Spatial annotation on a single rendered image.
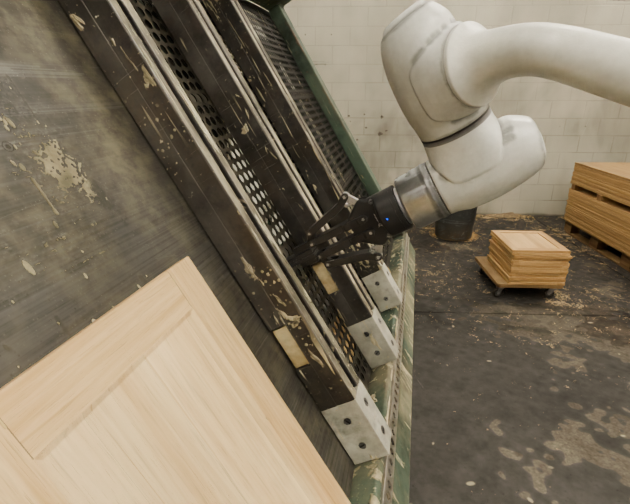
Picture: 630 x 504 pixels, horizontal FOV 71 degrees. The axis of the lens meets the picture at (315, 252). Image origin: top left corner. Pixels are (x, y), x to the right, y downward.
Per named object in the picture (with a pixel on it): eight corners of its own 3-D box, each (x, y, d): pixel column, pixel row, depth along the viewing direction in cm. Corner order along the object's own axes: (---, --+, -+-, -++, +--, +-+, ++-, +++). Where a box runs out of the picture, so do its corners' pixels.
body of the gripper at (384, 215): (416, 221, 75) (367, 245, 78) (392, 177, 73) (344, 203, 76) (415, 235, 68) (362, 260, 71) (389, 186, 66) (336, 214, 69)
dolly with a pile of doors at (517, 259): (564, 301, 341) (574, 251, 327) (494, 300, 343) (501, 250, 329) (531, 270, 398) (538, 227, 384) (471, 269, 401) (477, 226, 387)
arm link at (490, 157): (447, 201, 75) (412, 134, 70) (541, 156, 69) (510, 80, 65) (457, 230, 66) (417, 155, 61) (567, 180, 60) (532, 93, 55)
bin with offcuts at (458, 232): (483, 243, 467) (492, 182, 445) (434, 243, 470) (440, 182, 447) (469, 229, 516) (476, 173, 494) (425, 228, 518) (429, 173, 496)
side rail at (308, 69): (381, 245, 205) (403, 235, 201) (256, 19, 184) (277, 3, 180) (383, 240, 212) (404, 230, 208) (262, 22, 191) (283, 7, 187)
